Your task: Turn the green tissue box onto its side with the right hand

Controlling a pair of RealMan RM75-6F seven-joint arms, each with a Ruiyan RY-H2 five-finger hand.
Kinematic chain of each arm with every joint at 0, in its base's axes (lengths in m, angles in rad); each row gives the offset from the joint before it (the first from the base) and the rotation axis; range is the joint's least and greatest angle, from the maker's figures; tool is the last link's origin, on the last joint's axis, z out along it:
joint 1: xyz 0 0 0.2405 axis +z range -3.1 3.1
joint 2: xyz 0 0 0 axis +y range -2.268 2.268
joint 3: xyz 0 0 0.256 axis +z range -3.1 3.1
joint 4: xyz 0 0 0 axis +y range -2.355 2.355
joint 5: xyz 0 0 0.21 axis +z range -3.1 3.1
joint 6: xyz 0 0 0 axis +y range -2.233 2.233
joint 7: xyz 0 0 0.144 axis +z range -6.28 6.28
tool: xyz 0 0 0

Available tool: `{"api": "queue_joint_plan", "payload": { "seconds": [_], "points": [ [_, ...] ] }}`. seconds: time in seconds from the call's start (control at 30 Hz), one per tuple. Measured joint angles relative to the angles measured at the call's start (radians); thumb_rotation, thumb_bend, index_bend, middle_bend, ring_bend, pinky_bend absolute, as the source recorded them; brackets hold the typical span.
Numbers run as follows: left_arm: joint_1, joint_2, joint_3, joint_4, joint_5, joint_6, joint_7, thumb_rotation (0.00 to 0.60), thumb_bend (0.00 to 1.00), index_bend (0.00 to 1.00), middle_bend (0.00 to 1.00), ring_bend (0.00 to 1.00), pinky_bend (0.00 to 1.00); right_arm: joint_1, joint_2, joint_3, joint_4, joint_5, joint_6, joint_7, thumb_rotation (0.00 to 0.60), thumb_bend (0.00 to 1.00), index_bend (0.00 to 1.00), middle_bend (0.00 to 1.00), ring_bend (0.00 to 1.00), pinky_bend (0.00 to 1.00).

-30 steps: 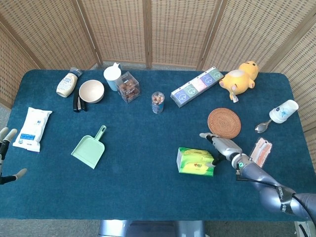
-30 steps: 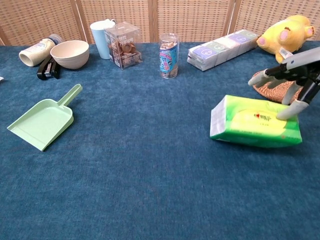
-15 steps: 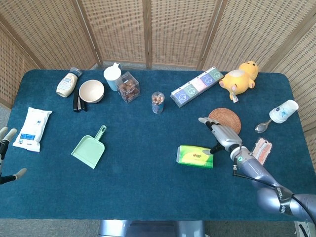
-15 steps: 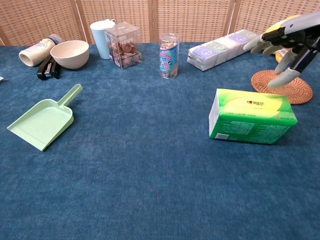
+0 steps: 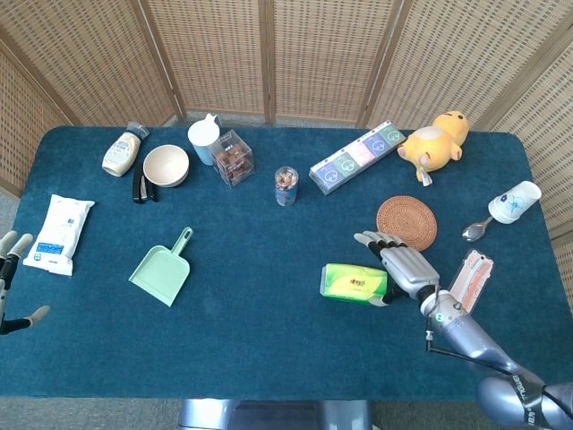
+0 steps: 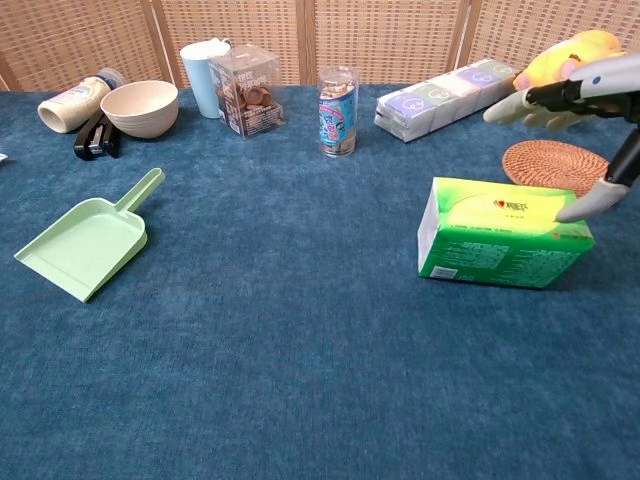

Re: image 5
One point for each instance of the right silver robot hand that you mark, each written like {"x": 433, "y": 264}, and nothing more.
{"x": 405, "y": 264}

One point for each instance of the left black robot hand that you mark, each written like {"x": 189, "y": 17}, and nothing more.
{"x": 10, "y": 269}

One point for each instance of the green tissue pack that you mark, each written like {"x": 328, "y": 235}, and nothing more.
{"x": 353, "y": 283}

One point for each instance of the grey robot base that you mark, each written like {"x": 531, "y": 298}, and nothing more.
{"x": 275, "y": 414}

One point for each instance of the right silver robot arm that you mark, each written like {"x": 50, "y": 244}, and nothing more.
{"x": 483, "y": 345}

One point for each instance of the round woven rattan coaster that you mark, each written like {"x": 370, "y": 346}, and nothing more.
{"x": 408, "y": 219}

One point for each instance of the white wet wipes pack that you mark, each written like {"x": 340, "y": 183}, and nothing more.
{"x": 58, "y": 233}

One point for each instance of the metal spoon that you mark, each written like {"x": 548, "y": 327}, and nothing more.
{"x": 475, "y": 229}

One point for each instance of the long box of colourful packets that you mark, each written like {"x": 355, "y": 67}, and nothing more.
{"x": 356, "y": 157}

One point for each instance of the white floral paper cup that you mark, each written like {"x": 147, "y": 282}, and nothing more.
{"x": 514, "y": 202}

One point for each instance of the yellow plush toy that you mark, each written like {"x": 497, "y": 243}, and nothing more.
{"x": 435, "y": 142}

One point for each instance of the clear snack jar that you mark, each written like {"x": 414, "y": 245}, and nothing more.
{"x": 286, "y": 185}

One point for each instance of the mint green dustpan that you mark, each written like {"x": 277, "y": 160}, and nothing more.
{"x": 163, "y": 271}

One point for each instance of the black stapler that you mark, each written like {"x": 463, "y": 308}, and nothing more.
{"x": 143, "y": 188}

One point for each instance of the cream squeeze sauce bottle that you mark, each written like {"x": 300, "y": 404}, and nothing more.
{"x": 121, "y": 151}

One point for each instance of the blue table cloth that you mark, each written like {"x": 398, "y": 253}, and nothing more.
{"x": 250, "y": 322}

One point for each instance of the beige bowl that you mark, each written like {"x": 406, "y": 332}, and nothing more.
{"x": 166, "y": 165}

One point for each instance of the clear box of brown blocks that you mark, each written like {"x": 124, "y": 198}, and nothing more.
{"x": 232, "y": 157}

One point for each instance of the white and blue lidded cup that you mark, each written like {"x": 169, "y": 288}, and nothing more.
{"x": 204, "y": 140}

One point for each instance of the woven folding screen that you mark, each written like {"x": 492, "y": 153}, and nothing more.
{"x": 286, "y": 54}

